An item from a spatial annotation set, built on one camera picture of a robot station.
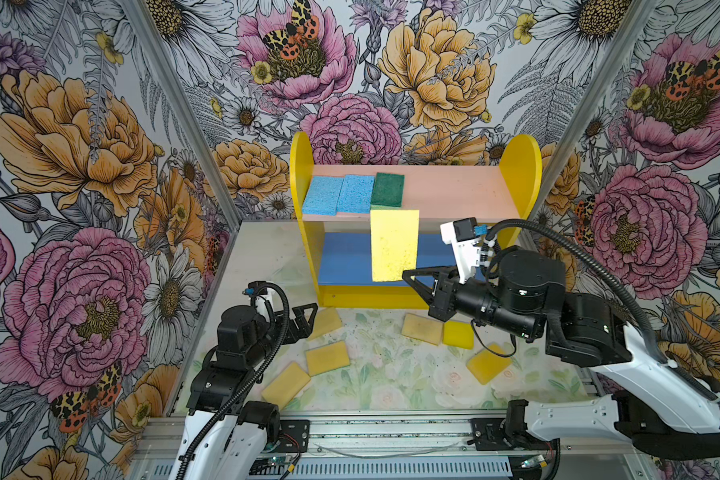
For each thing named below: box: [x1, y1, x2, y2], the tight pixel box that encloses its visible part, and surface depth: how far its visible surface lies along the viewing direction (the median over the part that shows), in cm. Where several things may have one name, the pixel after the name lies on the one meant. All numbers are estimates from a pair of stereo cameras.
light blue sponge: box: [302, 176, 344, 216], surface depth 70 cm
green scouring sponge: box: [370, 172, 405, 210], surface depth 71 cm
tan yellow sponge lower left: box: [261, 362, 311, 411], surface depth 83 cm
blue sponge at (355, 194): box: [336, 174, 375, 214], surface depth 72 cm
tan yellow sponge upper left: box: [308, 308, 342, 340], surface depth 95 cm
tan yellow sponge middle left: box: [306, 340, 350, 377], surface depth 89 cm
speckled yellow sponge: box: [370, 210, 420, 282], surface depth 49 cm
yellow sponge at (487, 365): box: [466, 344, 511, 385], surface depth 87 cm
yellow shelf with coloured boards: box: [289, 132, 543, 309], surface depth 69 cm
